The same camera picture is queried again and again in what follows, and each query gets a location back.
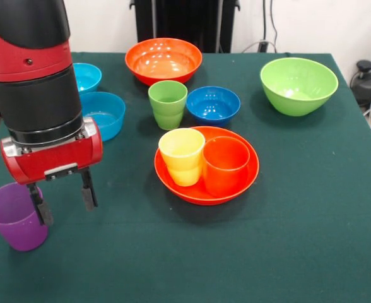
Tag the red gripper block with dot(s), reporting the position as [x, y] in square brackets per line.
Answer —
[56, 161]

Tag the yellow plastic cup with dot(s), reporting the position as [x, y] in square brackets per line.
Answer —
[182, 164]

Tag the orange plastic cup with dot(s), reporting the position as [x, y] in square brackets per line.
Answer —
[226, 176]

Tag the orange plastic bowl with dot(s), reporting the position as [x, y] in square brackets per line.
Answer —
[163, 63]
[236, 189]

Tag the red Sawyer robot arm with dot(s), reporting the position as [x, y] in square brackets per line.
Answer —
[31, 79]

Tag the purple plastic cup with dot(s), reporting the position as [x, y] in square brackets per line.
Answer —
[12, 221]

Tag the blue ribbed plastic bowl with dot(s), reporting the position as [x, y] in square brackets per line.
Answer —
[109, 113]

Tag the light blue plastic bowl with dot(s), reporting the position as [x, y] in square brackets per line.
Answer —
[87, 77]

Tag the green plastic cup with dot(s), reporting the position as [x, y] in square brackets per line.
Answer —
[168, 116]

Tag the dark green tablecloth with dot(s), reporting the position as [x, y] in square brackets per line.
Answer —
[185, 252]

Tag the dark blue plastic bowl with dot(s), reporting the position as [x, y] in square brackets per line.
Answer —
[213, 110]

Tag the black power plug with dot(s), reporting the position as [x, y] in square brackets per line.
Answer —
[262, 46]

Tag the green plastic bowl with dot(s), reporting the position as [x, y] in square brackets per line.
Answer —
[299, 82]

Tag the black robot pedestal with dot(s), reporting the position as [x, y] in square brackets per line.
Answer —
[185, 25]

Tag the grey pedestal foot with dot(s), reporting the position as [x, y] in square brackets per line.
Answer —
[370, 82]

